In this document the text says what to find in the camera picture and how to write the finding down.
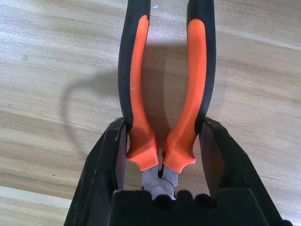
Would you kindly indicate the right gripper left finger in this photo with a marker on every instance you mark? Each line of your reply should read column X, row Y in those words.
column 98, row 176

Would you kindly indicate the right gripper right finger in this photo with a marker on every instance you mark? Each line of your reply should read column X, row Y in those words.
column 230, row 164

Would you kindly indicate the orange black pliers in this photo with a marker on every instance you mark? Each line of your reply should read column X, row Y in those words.
column 137, row 94

